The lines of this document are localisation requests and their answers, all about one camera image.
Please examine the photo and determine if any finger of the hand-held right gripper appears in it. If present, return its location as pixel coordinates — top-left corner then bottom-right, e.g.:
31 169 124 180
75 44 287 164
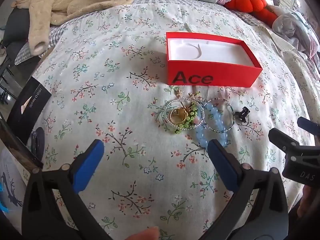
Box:
297 117 320 133
268 128 300 153

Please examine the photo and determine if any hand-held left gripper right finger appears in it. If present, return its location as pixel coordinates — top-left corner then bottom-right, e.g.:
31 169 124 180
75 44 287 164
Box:
197 139 289 240

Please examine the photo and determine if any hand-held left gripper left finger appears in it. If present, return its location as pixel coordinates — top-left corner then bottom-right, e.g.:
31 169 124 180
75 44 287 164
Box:
21 139 113 240

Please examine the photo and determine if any thin dark bead bracelet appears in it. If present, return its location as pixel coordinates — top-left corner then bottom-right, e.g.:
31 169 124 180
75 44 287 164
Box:
204 98 237 132

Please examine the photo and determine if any blue bead bracelet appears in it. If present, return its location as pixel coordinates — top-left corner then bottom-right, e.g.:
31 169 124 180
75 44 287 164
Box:
195 99 232 148

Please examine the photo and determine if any black hair claw clip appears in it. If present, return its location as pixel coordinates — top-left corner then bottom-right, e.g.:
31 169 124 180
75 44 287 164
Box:
234 107 250 123

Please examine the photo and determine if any gold ring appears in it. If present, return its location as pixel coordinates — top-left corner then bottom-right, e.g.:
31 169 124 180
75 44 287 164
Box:
170 108 192 126

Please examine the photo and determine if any red cardboard box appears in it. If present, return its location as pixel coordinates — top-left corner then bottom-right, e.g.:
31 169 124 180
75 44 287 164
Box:
166 32 263 88

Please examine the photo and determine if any person's right hand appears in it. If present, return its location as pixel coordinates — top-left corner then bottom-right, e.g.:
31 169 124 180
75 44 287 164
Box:
296 184 320 218

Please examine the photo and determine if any person's left hand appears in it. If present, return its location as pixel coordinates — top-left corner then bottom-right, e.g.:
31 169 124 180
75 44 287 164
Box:
117 226 160 240

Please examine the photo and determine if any dark hair clip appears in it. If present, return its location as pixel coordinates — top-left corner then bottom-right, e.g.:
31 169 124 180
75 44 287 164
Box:
30 127 45 165

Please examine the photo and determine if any white deer print bag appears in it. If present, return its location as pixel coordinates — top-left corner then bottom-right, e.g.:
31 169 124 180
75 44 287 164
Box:
0 147 30 218

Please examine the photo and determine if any black phone box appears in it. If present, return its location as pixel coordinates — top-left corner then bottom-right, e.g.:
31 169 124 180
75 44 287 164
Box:
6 77 52 143

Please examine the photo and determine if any floral bed sheet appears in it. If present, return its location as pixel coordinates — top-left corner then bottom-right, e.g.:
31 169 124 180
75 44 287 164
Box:
15 0 318 240

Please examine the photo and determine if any cream cloth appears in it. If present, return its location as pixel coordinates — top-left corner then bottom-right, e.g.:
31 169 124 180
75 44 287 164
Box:
262 26 298 56

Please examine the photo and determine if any grey white crumpled clothing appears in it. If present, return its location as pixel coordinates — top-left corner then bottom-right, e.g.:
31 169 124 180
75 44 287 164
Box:
272 9 320 60

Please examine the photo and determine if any orange plush pumpkin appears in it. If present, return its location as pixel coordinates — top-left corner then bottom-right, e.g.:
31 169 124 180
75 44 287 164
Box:
223 0 279 26

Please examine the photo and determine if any dark grey cushion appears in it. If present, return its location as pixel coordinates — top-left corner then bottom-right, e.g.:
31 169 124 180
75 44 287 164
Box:
4 5 31 46

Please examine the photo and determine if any beige fleece garment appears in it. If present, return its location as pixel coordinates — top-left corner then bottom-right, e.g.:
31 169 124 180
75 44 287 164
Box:
11 0 135 55

